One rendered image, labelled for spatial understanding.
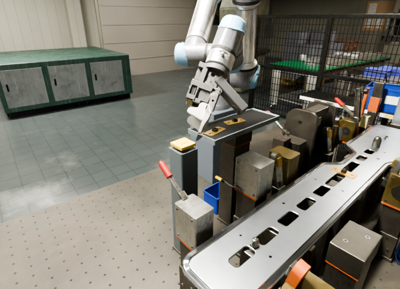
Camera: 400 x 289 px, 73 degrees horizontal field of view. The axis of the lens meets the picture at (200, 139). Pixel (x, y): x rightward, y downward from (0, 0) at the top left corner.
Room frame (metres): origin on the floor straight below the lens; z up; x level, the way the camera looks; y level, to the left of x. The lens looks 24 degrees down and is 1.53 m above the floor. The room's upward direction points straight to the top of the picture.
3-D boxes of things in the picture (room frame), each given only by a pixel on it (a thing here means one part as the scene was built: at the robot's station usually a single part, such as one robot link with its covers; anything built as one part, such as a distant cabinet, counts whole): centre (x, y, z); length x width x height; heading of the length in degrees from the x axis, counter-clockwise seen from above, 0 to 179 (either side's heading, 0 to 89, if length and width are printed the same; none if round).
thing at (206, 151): (1.37, -0.09, 0.90); 0.20 x 0.20 x 0.40; 38
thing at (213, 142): (0.96, -0.14, 1.16); 0.37 x 0.14 x 0.02; 132
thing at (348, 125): (1.31, -0.76, 0.87); 0.10 x 0.07 x 0.35; 42
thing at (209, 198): (1.05, -0.08, 0.74); 0.11 x 0.10 x 0.09; 132
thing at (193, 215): (0.61, 0.03, 0.88); 0.12 x 0.07 x 0.36; 42
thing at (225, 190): (0.96, -0.14, 0.92); 0.10 x 0.08 x 0.45; 132
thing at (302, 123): (1.08, -0.47, 0.94); 0.18 x 0.13 x 0.49; 132
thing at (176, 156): (0.79, 0.05, 0.92); 0.08 x 0.08 x 0.44; 42
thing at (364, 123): (1.32, -0.86, 0.88); 0.04 x 0.04 x 0.37; 42
